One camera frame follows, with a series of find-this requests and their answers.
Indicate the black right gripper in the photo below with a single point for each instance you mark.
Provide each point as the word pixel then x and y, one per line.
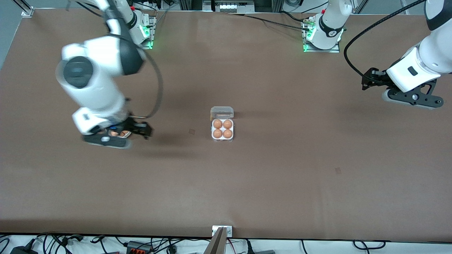
pixel 136 127

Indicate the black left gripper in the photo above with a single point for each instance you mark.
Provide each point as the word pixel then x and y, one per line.
pixel 375 79

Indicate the clear plastic egg carton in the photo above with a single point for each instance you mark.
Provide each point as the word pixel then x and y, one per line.
pixel 222 113

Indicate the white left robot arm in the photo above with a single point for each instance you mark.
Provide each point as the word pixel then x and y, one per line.
pixel 402 76

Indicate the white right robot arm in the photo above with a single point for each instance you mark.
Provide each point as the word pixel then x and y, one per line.
pixel 95 81

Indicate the black box orange connectors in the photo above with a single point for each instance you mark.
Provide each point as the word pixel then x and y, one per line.
pixel 136 247

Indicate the white round bowl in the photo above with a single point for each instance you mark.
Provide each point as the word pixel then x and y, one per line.
pixel 129 134

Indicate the grey power strip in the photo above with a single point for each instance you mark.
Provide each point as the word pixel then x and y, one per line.
pixel 229 6

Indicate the aluminium corner profile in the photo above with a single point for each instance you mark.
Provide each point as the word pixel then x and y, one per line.
pixel 27 13

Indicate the black power adapter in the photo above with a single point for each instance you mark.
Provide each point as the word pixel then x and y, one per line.
pixel 23 250

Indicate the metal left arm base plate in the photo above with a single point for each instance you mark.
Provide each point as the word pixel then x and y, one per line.
pixel 335 50

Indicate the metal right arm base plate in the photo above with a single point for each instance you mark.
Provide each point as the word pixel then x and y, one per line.
pixel 150 44

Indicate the small metal bracket plate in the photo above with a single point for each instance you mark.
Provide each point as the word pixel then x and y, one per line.
pixel 229 231

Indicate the aluminium camera beam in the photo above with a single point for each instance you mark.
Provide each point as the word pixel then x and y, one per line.
pixel 216 245

